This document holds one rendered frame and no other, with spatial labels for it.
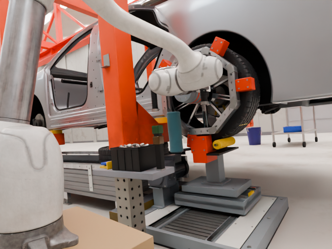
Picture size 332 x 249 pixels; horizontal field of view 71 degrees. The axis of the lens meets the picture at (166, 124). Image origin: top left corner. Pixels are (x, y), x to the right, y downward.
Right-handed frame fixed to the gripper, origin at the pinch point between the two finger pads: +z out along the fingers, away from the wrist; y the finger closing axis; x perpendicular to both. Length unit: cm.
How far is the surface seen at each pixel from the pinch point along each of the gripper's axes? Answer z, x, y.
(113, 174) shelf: -35, -40, -36
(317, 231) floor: 38, -83, 42
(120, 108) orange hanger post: -4, -3, -60
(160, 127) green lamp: -26.9, -18.3, -10.2
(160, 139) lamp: -27.3, -23.8, -10.2
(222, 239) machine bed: -8, -75, 7
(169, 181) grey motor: 15, -55, -39
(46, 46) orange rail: 235, 242, -608
